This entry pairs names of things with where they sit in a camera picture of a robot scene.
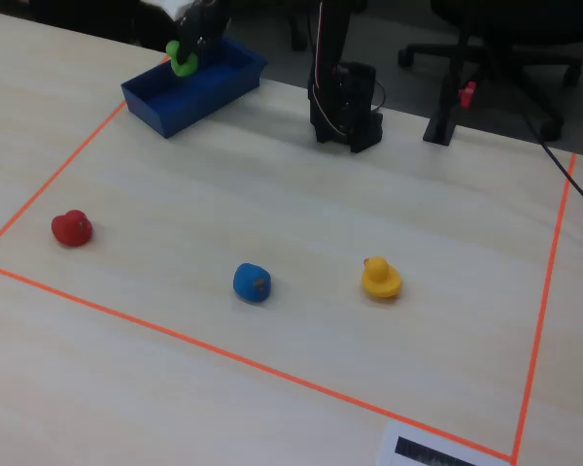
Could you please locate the yellow rubber duck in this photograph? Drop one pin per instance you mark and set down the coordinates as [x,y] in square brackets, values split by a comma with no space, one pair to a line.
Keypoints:
[381,280]

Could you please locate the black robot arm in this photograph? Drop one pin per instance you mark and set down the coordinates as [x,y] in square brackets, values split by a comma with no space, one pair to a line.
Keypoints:
[342,97]

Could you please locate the orange tape strip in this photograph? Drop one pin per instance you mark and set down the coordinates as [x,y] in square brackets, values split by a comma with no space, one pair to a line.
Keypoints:
[243,360]
[53,178]
[542,310]

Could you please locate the green rubber duck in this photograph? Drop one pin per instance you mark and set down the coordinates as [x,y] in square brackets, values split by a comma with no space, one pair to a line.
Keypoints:
[184,68]

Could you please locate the blue plastic box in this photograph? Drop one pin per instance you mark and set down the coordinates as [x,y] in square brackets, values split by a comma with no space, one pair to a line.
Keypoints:
[194,94]

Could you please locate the red rubber duck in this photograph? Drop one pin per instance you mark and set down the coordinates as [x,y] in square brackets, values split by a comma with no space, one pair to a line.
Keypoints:
[72,229]

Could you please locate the black office chair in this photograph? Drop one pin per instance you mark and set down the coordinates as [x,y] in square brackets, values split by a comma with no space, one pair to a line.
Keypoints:
[515,24]

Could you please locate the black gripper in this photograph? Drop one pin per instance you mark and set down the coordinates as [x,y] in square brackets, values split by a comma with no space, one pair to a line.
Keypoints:
[200,30]

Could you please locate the blue rubber duck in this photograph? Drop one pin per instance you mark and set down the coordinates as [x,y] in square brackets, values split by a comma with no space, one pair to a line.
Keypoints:
[250,282]

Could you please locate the white paper label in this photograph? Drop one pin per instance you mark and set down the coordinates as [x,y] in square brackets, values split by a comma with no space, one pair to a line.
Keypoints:
[418,446]

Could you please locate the red clamp knob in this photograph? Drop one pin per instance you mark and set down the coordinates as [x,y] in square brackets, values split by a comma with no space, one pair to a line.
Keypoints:
[468,94]

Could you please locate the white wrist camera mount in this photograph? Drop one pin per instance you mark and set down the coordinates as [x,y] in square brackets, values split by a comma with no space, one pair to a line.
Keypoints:
[175,7]

